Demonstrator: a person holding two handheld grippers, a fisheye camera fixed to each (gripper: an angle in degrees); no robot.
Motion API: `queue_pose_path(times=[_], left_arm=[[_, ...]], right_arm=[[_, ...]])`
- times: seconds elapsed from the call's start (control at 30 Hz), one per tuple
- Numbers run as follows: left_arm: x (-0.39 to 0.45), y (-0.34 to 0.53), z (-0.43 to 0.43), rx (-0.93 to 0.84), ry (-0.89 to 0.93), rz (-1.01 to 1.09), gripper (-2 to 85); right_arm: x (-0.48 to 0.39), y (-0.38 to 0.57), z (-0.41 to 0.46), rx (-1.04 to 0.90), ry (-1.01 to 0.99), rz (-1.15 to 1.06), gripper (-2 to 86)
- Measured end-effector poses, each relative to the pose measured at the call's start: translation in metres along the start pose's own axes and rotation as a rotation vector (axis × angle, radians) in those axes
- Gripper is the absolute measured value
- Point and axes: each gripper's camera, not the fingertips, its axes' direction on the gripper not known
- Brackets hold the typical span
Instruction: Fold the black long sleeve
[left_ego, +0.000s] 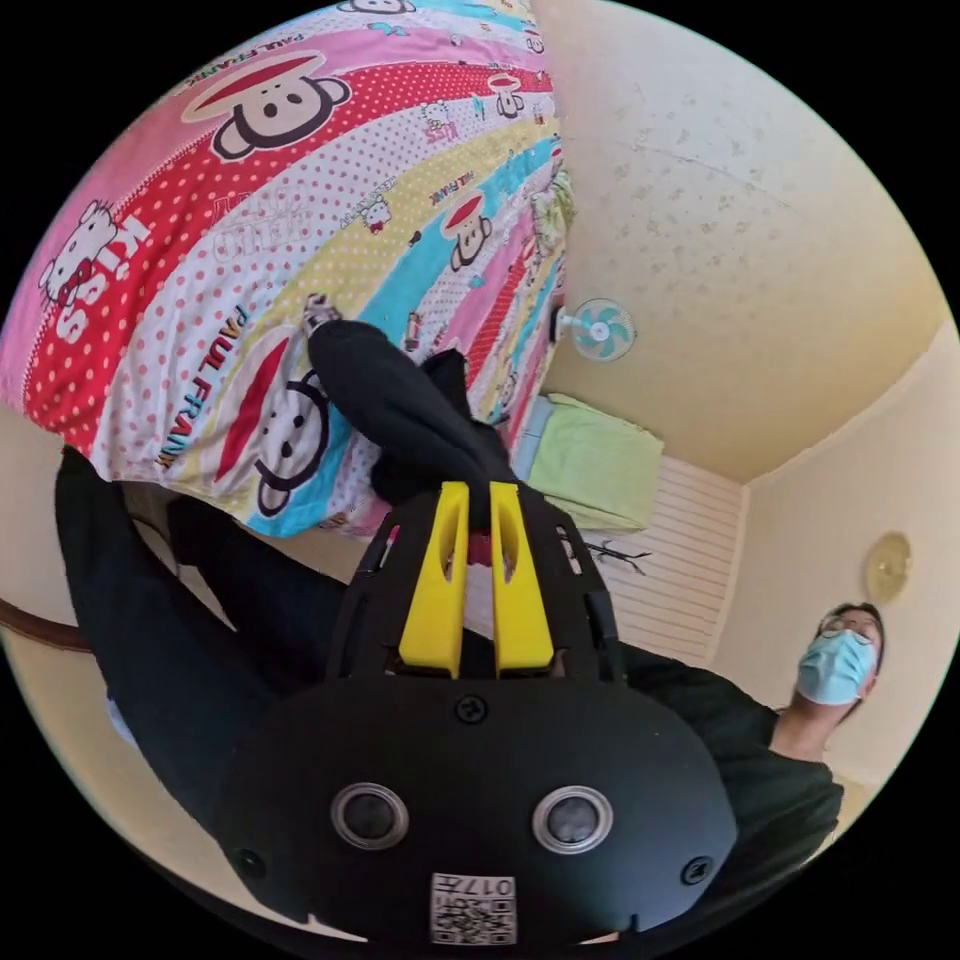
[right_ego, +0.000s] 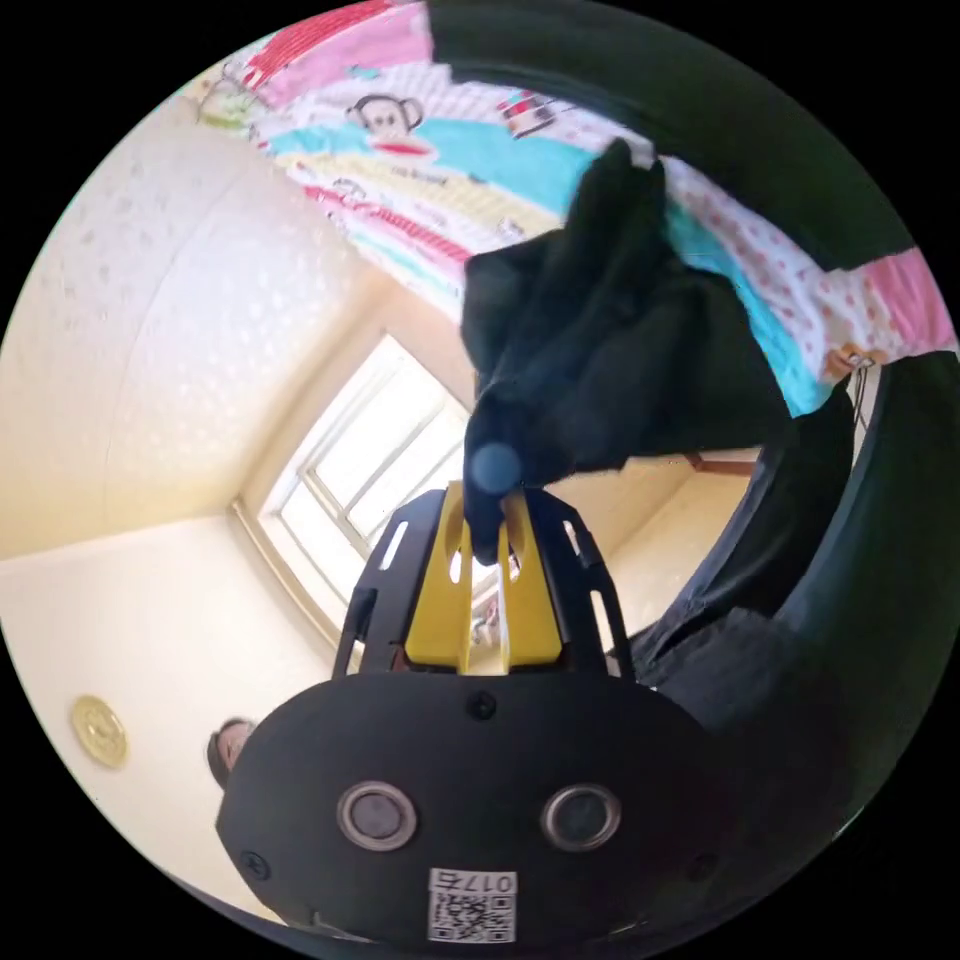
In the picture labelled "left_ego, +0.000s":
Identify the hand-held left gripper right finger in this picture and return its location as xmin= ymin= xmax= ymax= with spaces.
xmin=488 ymin=481 xmax=557 ymax=679

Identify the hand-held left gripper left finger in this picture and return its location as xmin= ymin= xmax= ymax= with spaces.
xmin=398 ymin=481 xmax=471 ymax=679

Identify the black long sleeve shirt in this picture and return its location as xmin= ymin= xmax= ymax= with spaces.
xmin=53 ymin=320 xmax=528 ymax=835

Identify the green curtain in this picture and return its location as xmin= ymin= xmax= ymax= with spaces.
xmin=524 ymin=392 xmax=667 ymax=536

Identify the person's body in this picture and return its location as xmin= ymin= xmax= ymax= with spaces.
xmin=620 ymin=601 xmax=888 ymax=928

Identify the round ceiling lamp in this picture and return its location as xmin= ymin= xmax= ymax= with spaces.
xmin=863 ymin=530 xmax=914 ymax=602

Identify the pillow with green print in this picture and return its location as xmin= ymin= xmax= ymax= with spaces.
xmin=529 ymin=166 xmax=580 ymax=262

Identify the wall fan with teal blades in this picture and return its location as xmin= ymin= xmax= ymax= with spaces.
xmin=553 ymin=297 xmax=638 ymax=364

